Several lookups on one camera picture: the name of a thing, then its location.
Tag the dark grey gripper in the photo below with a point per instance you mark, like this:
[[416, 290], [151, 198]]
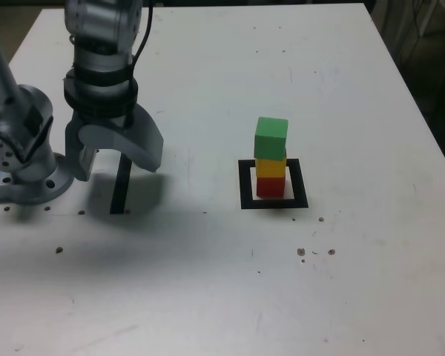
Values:
[[111, 121]]

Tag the green cube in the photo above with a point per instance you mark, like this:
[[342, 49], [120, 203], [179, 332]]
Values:
[[270, 142]]

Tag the yellow cube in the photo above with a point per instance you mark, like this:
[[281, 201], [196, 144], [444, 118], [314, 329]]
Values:
[[270, 167]]

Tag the red cube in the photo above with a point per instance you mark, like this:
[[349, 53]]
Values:
[[270, 187]]

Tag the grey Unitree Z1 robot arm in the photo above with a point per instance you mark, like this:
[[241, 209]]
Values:
[[33, 174]]

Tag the black tape square outline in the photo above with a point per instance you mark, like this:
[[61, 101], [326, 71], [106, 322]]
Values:
[[244, 185]]

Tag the black tape strip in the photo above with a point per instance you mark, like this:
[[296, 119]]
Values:
[[118, 193]]

